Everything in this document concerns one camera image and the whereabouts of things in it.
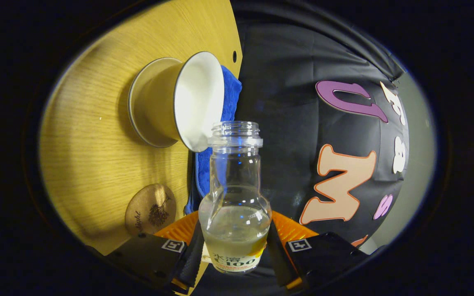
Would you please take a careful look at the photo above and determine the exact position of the black backdrop cloth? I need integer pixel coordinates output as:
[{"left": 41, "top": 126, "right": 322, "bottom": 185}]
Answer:
[{"left": 186, "top": 0, "right": 410, "bottom": 284}]

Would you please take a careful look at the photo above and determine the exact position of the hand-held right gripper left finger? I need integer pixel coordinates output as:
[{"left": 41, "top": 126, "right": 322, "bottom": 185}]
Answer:
[{"left": 105, "top": 210, "right": 205, "bottom": 293}]

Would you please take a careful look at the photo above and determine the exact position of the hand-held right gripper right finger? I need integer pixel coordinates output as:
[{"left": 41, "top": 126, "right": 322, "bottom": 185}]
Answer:
[{"left": 267, "top": 210, "right": 369, "bottom": 290}]

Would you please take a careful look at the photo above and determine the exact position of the cream teacup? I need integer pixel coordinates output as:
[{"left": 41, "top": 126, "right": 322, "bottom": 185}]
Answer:
[{"left": 144, "top": 51, "right": 225, "bottom": 153}]

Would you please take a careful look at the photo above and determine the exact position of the cream saucer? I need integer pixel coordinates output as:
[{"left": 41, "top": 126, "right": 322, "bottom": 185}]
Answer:
[{"left": 128, "top": 58, "right": 184, "bottom": 148}]

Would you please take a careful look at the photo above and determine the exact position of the round wooden coaster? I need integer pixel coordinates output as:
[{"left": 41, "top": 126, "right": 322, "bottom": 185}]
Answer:
[{"left": 125, "top": 184, "right": 177, "bottom": 236}]

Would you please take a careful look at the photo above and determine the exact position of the blue towel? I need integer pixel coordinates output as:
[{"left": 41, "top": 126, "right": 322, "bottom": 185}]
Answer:
[{"left": 184, "top": 65, "right": 242, "bottom": 215}]

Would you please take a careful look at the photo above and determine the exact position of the clear water bottle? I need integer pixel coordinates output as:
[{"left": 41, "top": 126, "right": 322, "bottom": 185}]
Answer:
[{"left": 198, "top": 120, "right": 272, "bottom": 274}]

